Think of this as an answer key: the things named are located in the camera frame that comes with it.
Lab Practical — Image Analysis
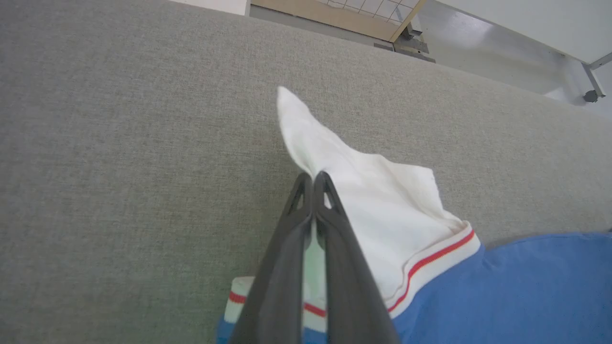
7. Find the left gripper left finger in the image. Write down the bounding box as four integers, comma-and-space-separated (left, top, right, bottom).
229, 172, 314, 344

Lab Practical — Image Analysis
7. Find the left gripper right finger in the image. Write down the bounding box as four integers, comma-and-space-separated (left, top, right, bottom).
313, 171, 401, 344

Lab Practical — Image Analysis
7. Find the blue and white garment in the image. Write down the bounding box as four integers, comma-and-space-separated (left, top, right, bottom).
215, 86, 612, 344

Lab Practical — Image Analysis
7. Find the grey fabric sofa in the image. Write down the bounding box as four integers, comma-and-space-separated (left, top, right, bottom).
0, 0, 612, 344

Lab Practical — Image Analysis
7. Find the grey metal stand foot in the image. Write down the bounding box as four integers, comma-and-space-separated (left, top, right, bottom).
404, 17, 424, 42

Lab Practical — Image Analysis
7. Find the grey table leg with caster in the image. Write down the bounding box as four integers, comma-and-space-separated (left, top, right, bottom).
579, 52, 612, 104

